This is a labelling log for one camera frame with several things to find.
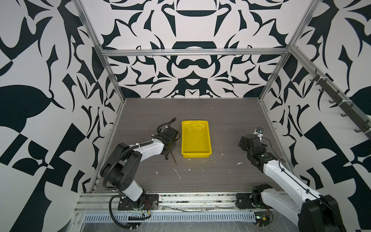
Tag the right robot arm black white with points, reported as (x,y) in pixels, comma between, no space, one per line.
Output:
(309,210)

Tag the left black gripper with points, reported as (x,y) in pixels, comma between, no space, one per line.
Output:
(174,146)

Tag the yellow plastic bin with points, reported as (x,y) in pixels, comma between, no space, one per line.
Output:
(196,141)

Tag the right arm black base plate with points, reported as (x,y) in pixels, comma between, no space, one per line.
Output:
(247,201)

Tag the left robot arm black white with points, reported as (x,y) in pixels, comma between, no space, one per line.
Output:
(119,170)

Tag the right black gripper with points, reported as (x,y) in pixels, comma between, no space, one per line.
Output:
(243,143)

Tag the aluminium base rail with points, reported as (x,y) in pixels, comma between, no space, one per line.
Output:
(170,201)

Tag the white slotted cable duct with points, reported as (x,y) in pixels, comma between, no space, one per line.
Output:
(161,217)

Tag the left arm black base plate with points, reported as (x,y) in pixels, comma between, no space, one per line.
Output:
(145,202)

